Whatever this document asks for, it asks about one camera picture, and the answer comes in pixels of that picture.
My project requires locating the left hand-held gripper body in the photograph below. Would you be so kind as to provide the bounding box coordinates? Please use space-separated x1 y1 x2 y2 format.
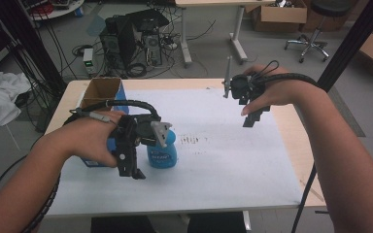
114 113 173 178

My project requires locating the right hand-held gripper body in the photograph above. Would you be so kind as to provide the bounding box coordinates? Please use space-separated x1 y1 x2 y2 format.
222 55 267 109

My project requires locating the blue plastic bottle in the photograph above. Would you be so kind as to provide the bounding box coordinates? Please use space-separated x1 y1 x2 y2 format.
147 128 179 170

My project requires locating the blue cardboard box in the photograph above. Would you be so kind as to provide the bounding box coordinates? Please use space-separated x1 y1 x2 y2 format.
78 77 131 168

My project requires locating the person's right hand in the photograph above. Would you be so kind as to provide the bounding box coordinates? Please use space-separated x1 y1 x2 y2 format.
240 64 309 117

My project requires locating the person's left hand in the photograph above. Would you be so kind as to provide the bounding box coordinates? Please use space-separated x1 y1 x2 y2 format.
43 110 128 169

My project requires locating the white paper sheet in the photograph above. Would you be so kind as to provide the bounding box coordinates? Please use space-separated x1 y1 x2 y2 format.
47 87 306 217

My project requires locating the white desk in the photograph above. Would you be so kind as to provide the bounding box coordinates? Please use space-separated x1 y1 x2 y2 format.
174 0 277 68

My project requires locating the grey floor mat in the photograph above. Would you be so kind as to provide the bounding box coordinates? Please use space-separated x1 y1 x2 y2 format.
327 84 367 139

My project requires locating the black office chair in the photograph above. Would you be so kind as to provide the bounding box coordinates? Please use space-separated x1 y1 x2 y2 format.
283 0 357 64

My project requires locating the white power supply unit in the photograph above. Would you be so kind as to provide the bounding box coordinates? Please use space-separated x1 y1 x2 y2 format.
82 48 95 76

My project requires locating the black computer tower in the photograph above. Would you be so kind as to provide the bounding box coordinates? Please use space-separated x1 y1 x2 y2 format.
98 9 171 79

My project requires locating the black metal stand pole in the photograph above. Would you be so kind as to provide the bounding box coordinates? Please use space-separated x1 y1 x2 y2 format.
290 0 373 233

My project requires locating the black curtain stand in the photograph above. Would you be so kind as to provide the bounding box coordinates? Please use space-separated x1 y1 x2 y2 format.
0 0 68 98

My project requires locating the round white table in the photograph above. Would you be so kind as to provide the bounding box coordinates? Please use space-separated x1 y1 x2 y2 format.
25 0 85 21

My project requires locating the white cloth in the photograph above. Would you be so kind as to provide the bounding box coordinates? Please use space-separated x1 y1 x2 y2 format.
0 70 33 130

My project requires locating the black sleeved left gripper cable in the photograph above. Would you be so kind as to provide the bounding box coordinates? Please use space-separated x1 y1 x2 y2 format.
20 98 162 233

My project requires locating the black sleeved gripper cable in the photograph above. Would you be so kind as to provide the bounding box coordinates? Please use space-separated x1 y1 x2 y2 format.
252 59 325 90
20 98 162 233

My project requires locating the black sleeved right gripper cable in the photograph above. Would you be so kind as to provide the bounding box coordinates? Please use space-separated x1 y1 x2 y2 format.
252 59 325 90

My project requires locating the grey cable plug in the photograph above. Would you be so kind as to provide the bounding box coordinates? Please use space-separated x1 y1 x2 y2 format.
75 107 112 124

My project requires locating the black floor cable coil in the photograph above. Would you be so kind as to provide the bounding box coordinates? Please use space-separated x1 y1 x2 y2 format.
125 61 148 79

